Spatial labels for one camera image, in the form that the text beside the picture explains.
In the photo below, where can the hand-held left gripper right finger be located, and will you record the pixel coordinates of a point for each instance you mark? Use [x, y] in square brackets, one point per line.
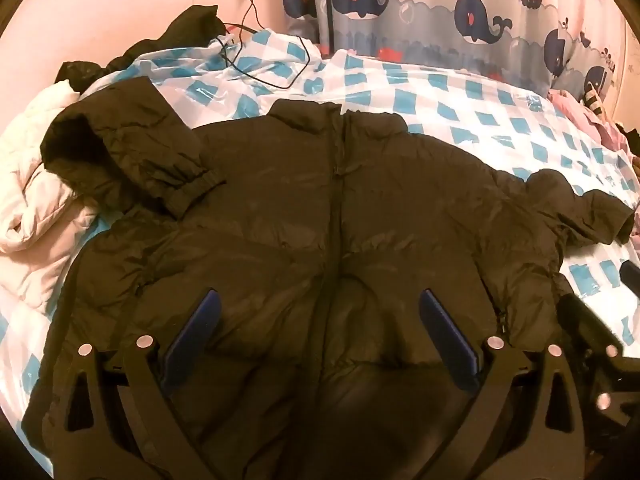
[450, 340]

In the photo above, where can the blue white checkered bed cover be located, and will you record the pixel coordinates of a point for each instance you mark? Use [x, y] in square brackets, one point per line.
[450, 100]

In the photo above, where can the black puffer jacket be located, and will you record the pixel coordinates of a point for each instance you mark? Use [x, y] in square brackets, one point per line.
[300, 210]

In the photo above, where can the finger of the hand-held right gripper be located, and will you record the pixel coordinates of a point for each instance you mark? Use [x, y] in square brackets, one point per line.
[585, 325]
[631, 275]

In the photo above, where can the dark brown clothes pile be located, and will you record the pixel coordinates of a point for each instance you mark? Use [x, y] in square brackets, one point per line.
[632, 152]

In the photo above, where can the pink clothes pile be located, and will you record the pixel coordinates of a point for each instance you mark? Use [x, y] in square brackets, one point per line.
[590, 115]

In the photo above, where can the black white striped cloth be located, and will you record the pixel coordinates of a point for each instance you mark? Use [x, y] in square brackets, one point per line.
[595, 96]

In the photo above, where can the black garment pile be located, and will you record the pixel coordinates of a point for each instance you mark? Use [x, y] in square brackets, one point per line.
[192, 25]

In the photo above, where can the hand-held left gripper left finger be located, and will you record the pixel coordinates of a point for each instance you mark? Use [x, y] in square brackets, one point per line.
[192, 335]

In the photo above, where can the whale print curtain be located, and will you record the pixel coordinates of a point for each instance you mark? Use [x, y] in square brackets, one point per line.
[425, 10]

